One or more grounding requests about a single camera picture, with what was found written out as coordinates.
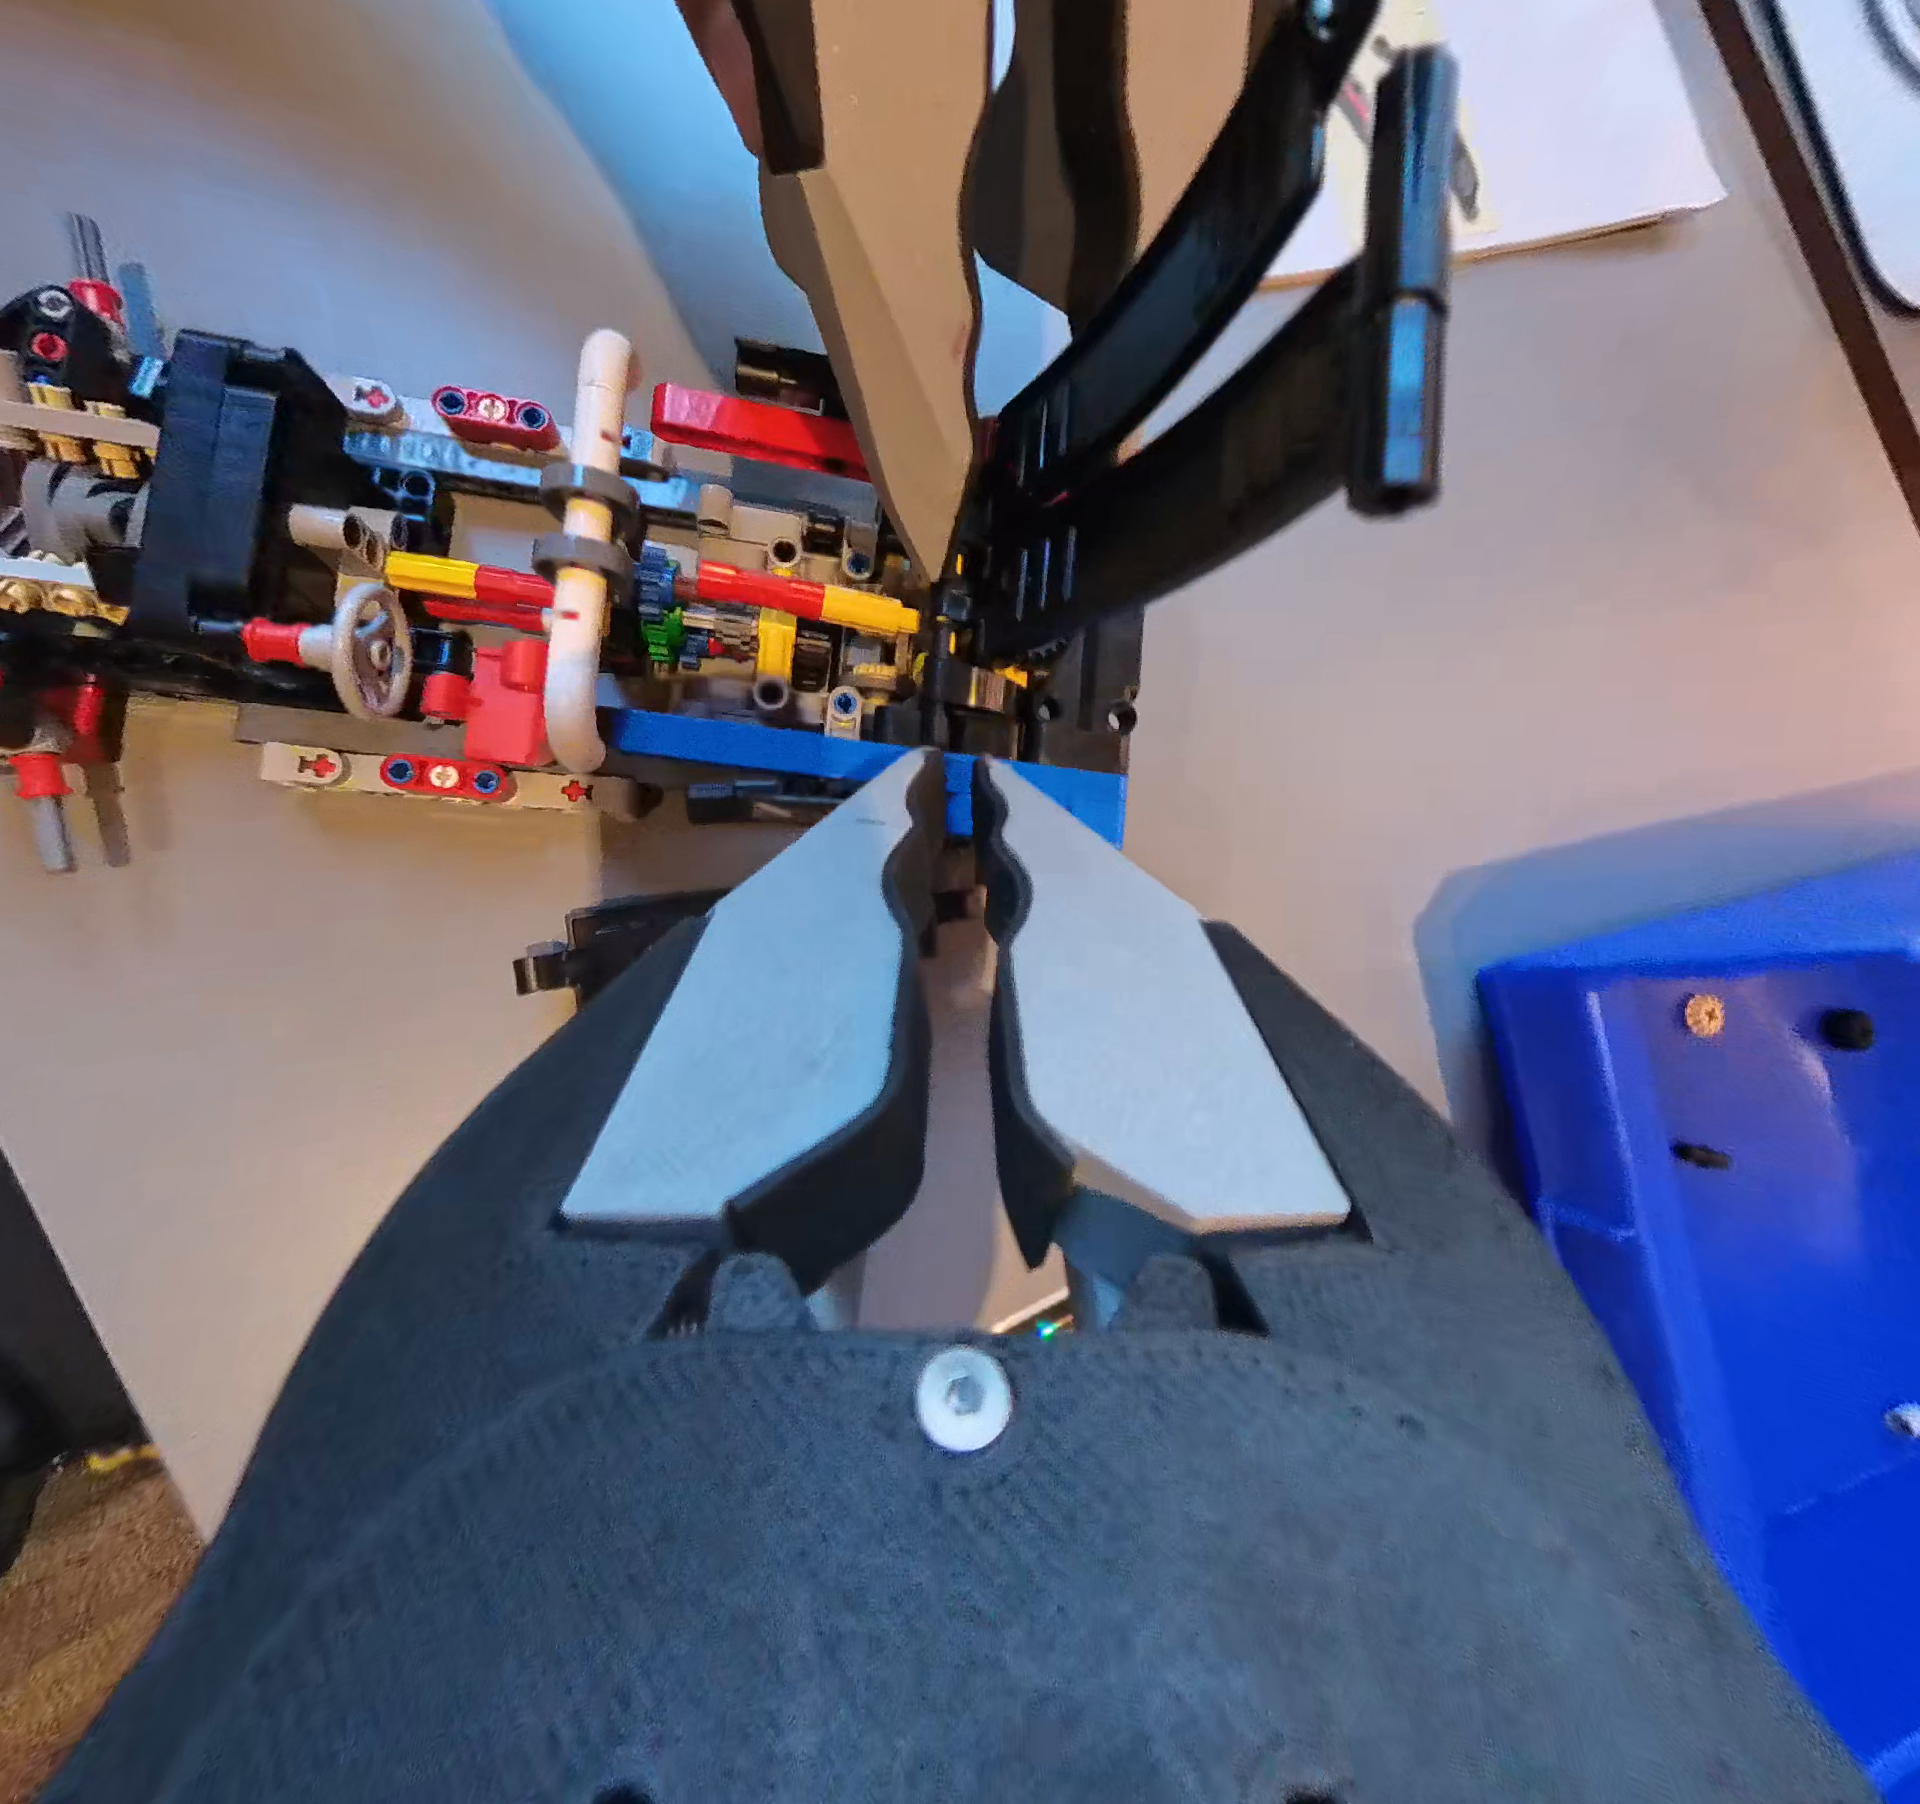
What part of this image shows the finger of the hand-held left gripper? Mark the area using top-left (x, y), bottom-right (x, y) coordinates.
top-left (757, 0), bottom-right (996, 588)
top-left (969, 0), bottom-right (1321, 333)

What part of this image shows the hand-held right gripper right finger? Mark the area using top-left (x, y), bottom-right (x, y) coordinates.
top-left (971, 756), bottom-right (1354, 1269)

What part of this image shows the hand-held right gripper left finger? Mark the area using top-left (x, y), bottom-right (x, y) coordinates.
top-left (556, 747), bottom-right (950, 1283)

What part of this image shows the red striped black curved panel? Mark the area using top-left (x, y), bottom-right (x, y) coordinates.
top-left (512, 891), bottom-right (724, 999)

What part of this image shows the toy brick car model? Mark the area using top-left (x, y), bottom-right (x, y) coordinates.
top-left (0, 214), bottom-right (1144, 874)

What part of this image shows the instruction booklet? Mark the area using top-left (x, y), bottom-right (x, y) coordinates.
top-left (1259, 0), bottom-right (1728, 291)

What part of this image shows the blue plastic bin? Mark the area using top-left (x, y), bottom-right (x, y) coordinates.
top-left (1479, 858), bottom-right (1920, 1790)

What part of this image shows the white paper stand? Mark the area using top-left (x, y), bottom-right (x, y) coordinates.
top-left (1742, 0), bottom-right (1920, 312)

